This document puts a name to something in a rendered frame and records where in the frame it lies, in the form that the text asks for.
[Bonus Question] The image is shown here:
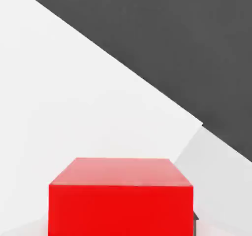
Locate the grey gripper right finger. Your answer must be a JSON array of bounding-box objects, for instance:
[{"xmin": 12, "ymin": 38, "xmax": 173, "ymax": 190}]
[{"xmin": 192, "ymin": 211, "xmax": 244, "ymax": 236}]

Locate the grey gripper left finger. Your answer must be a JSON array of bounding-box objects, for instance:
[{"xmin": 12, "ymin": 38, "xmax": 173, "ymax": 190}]
[{"xmin": 0, "ymin": 217, "xmax": 49, "ymax": 236}]

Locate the small red cube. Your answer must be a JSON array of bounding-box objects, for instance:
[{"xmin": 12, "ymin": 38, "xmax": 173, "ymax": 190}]
[{"xmin": 48, "ymin": 157, "xmax": 194, "ymax": 236}]

